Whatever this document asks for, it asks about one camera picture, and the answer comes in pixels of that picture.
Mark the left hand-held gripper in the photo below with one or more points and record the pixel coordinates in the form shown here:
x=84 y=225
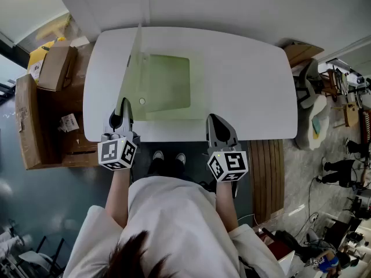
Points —
x=116 y=153

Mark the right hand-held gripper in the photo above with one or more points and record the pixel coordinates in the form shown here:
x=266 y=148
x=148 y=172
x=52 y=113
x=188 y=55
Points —
x=232 y=165

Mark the pale green folder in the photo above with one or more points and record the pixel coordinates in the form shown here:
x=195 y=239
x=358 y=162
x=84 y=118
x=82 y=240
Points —
x=168 y=82

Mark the person's right forearm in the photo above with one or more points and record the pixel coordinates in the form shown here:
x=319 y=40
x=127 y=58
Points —
x=226 y=207

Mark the person's left forearm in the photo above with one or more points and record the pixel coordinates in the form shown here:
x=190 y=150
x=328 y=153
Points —
x=117 y=198

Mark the person's white right shoe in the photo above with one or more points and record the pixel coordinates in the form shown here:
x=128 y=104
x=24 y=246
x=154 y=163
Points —
x=180 y=158

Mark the person's white shoe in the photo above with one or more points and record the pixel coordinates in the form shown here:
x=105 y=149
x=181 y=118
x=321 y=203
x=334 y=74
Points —
x=158 y=155
x=180 y=158

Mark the person's white left shoe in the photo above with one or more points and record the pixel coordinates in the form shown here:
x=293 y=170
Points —
x=158 y=155

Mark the white labelled packet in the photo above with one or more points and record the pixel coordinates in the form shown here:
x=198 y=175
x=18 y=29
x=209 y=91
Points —
x=69 y=122

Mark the wooden slat panel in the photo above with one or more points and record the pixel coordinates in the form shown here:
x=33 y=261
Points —
x=266 y=181

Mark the person's dark trousers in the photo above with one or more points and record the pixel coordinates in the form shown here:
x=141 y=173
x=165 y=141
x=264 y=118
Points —
x=166 y=169

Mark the large cardboard box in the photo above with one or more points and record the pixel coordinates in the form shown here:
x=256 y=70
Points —
x=46 y=120

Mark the small cardboard box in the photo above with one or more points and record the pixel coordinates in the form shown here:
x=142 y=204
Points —
x=58 y=65

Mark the teal yellow cushion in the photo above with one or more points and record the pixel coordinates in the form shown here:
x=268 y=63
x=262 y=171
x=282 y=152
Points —
x=316 y=126

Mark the person's white shirt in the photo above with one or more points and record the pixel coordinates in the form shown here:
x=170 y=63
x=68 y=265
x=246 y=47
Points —
x=174 y=219

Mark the white cloud-shaped seat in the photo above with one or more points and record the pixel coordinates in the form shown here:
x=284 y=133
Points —
x=317 y=109

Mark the grey chair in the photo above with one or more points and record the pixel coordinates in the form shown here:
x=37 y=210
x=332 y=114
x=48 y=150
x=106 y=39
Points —
x=308 y=82

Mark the yellow bag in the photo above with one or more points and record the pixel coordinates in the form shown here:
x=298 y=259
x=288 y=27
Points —
x=36 y=59

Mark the flat cardboard sheet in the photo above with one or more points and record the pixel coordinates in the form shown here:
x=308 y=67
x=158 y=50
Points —
x=303 y=52

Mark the wooden armchair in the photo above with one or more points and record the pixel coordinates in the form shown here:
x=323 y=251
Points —
x=333 y=84

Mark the red white cabinet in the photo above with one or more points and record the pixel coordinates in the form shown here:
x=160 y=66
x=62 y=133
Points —
x=278 y=248

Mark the light wooden stool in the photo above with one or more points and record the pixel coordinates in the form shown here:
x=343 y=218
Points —
x=350 y=114

